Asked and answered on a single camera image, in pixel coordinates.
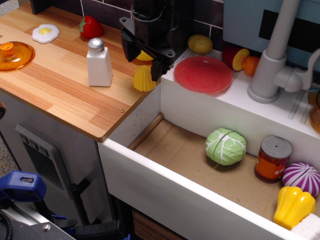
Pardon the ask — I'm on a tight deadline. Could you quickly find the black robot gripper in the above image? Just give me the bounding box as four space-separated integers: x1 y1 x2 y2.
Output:
119 0 179 82

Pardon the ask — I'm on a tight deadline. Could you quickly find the yellow toy corn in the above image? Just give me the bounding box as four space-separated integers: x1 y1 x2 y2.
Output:
133 65 156 92

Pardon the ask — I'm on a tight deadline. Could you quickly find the red plastic plate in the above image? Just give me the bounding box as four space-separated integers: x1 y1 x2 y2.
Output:
173 56 233 94

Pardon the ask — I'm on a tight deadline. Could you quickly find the yellow toy lemon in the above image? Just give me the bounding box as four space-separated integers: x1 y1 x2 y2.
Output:
136 50 154 62

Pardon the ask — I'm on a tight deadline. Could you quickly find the white salt shaker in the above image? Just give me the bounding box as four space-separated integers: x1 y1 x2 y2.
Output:
86 37 113 87

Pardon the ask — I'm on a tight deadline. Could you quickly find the toy potato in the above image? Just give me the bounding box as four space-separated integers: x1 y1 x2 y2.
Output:
187 34 213 54

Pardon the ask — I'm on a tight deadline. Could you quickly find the red toy strawberry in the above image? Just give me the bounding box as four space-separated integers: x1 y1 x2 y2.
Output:
79 15 105 39

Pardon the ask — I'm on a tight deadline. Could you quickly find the red halved toy fruit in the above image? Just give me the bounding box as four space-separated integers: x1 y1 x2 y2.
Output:
221 45 250 72

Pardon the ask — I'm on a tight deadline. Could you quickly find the white toy sink basin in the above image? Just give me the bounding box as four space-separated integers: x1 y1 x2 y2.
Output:
98 73 320 240

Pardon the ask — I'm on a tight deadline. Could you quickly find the white toy fried egg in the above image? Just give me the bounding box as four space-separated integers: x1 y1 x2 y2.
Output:
32 24 60 44

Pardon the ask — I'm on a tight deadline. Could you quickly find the small toy orange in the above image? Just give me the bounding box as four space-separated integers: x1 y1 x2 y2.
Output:
242 56 260 76

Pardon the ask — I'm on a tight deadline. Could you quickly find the green toy cabbage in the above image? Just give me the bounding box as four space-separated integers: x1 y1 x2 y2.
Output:
205 128 247 166

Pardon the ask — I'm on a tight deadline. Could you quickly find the grey toy faucet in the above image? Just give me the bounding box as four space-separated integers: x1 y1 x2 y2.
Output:
247 0 320 104

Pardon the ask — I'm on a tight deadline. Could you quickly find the orange transparent pot lid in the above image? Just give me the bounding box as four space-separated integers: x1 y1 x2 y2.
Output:
0 41 36 73

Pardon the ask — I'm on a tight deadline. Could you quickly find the grey oven door panel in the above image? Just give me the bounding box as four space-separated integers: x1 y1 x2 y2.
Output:
15 124 72 200

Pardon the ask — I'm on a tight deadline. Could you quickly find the orange toy can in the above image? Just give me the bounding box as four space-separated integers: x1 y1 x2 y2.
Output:
254 136 292 184

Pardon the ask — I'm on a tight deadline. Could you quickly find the orange transparent pot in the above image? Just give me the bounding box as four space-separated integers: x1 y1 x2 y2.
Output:
308 88 320 133

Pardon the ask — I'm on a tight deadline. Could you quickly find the blue clamp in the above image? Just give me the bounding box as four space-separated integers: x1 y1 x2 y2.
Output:
0 170 47 204

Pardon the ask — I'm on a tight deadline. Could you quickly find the purple toy onion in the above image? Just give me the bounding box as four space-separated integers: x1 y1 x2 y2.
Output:
282 162 320 197

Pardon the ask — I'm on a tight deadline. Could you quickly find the yellow toy bell pepper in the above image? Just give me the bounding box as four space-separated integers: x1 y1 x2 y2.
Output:
273 186 316 230

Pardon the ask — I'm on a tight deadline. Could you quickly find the white sponge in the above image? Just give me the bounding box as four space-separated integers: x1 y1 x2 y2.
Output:
290 213 320 240

